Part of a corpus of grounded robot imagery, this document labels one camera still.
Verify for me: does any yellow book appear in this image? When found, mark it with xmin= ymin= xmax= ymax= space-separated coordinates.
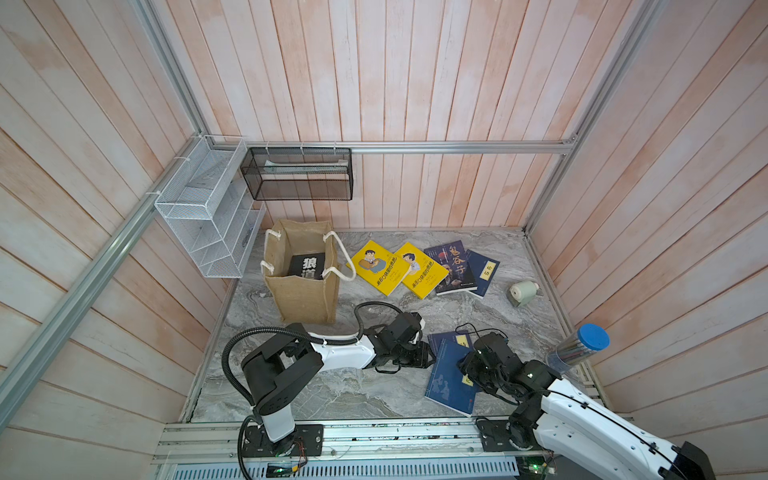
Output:
xmin=350 ymin=240 xmax=410 ymax=296
xmin=395 ymin=243 xmax=449 ymax=300

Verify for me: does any white tape roll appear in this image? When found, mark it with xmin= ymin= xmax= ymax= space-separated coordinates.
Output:
xmin=507 ymin=280 xmax=540 ymax=307

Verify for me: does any brown canvas tote bag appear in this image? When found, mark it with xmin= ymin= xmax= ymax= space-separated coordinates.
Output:
xmin=260 ymin=219 xmax=357 ymax=325

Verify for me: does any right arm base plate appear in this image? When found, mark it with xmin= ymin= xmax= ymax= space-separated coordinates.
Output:
xmin=475 ymin=417 xmax=536 ymax=452

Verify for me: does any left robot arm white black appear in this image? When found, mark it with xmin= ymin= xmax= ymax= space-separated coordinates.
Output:
xmin=222 ymin=301 xmax=435 ymax=444

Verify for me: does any small blue book far right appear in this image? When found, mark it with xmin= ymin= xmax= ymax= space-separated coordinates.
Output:
xmin=467 ymin=250 xmax=500 ymax=298

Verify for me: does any aluminium frame bar back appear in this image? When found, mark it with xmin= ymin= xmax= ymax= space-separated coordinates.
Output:
xmin=243 ymin=140 xmax=575 ymax=155

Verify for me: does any blue book bottom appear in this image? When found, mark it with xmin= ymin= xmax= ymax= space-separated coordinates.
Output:
xmin=425 ymin=340 xmax=478 ymax=416

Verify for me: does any clear tube blue cap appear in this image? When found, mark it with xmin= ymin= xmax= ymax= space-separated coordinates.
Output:
xmin=546 ymin=323 xmax=610 ymax=374

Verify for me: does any white wire mesh shelf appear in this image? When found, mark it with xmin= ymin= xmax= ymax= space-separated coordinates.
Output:
xmin=155 ymin=135 xmax=265 ymax=279

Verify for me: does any aluminium rail front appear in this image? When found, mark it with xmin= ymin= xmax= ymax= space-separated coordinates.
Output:
xmin=149 ymin=413 xmax=652 ymax=466

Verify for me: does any dark portrait book far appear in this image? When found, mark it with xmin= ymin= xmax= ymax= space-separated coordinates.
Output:
xmin=424 ymin=240 xmax=478 ymax=296

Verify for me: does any yellow book right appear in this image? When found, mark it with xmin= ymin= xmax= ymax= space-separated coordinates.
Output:
xmin=395 ymin=243 xmax=449 ymax=300

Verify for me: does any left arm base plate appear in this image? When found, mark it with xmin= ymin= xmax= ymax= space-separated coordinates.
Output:
xmin=239 ymin=424 xmax=324 ymax=458

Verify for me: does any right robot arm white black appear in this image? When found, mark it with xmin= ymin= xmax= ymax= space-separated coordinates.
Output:
xmin=457 ymin=333 xmax=715 ymax=479

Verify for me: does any black wolf book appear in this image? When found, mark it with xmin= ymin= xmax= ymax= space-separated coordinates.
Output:
xmin=287 ymin=252 xmax=325 ymax=280

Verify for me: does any black mesh wall basket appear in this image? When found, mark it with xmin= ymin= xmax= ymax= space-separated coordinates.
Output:
xmin=240 ymin=146 xmax=354 ymax=201

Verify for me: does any yellow book left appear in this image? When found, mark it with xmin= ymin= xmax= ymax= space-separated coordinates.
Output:
xmin=350 ymin=240 xmax=410 ymax=296

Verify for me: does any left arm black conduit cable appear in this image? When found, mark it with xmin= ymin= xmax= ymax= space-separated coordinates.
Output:
xmin=220 ymin=300 xmax=406 ymax=480

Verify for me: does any purple book under blue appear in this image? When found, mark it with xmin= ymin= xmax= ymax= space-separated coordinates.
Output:
xmin=427 ymin=330 xmax=473 ymax=356

